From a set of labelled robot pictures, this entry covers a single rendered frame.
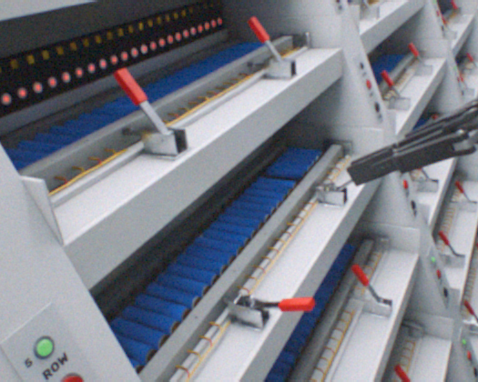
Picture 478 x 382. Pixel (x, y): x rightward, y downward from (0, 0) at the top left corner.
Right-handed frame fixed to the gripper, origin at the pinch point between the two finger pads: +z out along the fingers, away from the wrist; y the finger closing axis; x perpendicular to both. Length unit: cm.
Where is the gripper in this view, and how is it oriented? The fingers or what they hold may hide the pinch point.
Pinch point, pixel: (375, 165)
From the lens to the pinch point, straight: 68.9
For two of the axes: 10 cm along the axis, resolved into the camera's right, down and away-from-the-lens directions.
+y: 4.8, -4.4, 7.6
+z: -7.0, 3.3, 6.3
